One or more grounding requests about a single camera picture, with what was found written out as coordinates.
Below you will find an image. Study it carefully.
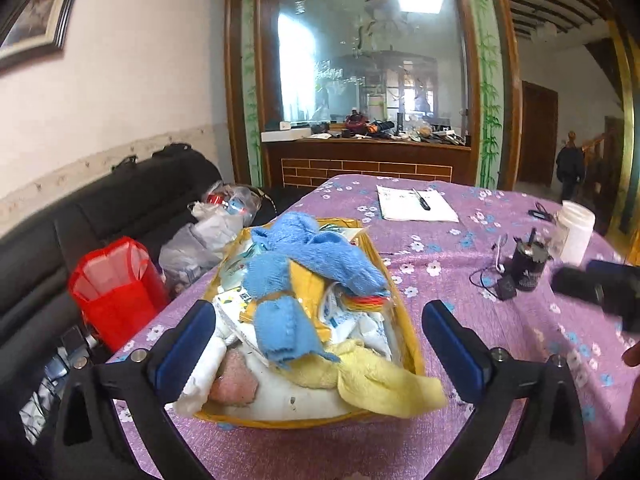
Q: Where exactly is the clear plastic bag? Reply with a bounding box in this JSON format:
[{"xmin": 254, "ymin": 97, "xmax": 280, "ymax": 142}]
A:
[{"xmin": 187, "ymin": 182, "xmax": 263, "ymax": 241}]

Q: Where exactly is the black sofa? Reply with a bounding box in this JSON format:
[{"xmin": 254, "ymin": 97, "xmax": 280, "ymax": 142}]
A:
[{"xmin": 0, "ymin": 145, "xmax": 301, "ymax": 480}]

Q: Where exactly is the red bag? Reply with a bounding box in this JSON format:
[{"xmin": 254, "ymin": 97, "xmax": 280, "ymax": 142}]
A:
[{"xmin": 67, "ymin": 236, "xmax": 168, "ymax": 353}]

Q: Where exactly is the white flat box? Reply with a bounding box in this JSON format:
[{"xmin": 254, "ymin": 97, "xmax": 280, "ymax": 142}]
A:
[{"xmin": 261, "ymin": 120, "xmax": 311, "ymax": 142}]

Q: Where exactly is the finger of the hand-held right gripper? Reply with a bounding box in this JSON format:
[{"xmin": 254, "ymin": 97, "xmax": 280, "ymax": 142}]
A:
[{"xmin": 550, "ymin": 266, "xmax": 607, "ymax": 307}]

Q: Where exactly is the white plastic jar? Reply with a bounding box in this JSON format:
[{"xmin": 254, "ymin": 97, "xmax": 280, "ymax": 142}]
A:
[{"xmin": 552, "ymin": 200, "xmax": 597, "ymax": 267}]

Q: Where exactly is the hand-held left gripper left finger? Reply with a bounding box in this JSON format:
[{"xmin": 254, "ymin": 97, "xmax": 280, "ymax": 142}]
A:
[{"xmin": 47, "ymin": 299, "xmax": 217, "ymax": 480}]

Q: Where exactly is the pile of assorted household items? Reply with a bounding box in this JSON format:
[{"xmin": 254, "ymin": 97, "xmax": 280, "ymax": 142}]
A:
[{"xmin": 310, "ymin": 110, "xmax": 471, "ymax": 146}]

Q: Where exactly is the pink towel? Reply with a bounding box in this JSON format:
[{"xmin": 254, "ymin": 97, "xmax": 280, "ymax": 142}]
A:
[{"xmin": 207, "ymin": 347, "xmax": 261, "ymax": 406}]

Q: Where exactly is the bamboo painted panel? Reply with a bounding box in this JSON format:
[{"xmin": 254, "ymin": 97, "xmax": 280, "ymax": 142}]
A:
[
  {"xmin": 460, "ymin": 0, "xmax": 503, "ymax": 191},
  {"xmin": 241, "ymin": 0, "xmax": 264, "ymax": 188}
]

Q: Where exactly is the grey plastic bag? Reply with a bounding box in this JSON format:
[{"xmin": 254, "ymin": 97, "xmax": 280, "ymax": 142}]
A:
[{"xmin": 159, "ymin": 222, "xmax": 236, "ymax": 293}]

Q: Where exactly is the yellow towel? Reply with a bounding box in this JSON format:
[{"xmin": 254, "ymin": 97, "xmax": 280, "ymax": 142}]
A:
[{"xmin": 287, "ymin": 337, "xmax": 448, "ymax": 418}]

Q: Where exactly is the framed painting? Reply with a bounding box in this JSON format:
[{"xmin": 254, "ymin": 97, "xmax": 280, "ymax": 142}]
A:
[{"xmin": 0, "ymin": 0, "xmax": 91, "ymax": 73}]

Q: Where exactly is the wooden counter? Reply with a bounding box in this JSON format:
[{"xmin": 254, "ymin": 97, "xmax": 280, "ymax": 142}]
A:
[{"xmin": 262, "ymin": 137, "xmax": 473, "ymax": 188}]

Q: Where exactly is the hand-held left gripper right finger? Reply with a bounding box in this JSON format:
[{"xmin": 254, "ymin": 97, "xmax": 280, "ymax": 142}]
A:
[{"xmin": 421, "ymin": 299, "xmax": 590, "ymax": 480}]

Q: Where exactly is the golden pillar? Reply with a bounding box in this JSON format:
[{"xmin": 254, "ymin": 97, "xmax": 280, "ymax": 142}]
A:
[{"xmin": 607, "ymin": 17, "xmax": 640, "ymax": 241}]

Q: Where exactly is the white notepad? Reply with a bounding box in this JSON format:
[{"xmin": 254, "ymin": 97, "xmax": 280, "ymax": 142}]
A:
[{"xmin": 376, "ymin": 184, "xmax": 460, "ymax": 223}]

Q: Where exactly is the black stepper motor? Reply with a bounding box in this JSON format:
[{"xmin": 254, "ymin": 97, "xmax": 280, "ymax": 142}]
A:
[{"xmin": 510, "ymin": 227, "xmax": 552, "ymax": 292}]

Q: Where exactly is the black charger with cable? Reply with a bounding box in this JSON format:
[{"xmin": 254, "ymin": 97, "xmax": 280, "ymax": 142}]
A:
[{"xmin": 469, "ymin": 236, "xmax": 519, "ymax": 302}]

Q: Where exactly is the blue towel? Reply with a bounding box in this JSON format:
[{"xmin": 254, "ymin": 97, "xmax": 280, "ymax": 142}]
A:
[{"xmin": 245, "ymin": 211, "xmax": 393, "ymax": 371}]

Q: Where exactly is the yellow box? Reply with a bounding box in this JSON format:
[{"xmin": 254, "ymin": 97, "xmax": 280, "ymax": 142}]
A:
[{"xmin": 192, "ymin": 217, "xmax": 426, "ymax": 423}]

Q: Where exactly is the wooden staircase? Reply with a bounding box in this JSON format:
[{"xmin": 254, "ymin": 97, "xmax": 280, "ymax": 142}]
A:
[{"xmin": 582, "ymin": 116, "xmax": 626, "ymax": 233}]

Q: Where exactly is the wooden door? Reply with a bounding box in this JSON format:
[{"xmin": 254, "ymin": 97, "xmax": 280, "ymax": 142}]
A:
[{"xmin": 517, "ymin": 81, "xmax": 558, "ymax": 186}]

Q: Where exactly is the purple floral tablecloth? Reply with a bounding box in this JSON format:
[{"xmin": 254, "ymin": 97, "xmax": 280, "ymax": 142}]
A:
[{"xmin": 107, "ymin": 174, "xmax": 640, "ymax": 480}]

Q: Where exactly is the etched glass partition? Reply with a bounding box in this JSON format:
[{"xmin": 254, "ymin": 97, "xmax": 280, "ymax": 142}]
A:
[{"xmin": 257, "ymin": 0, "xmax": 473, "ymax": 133}]

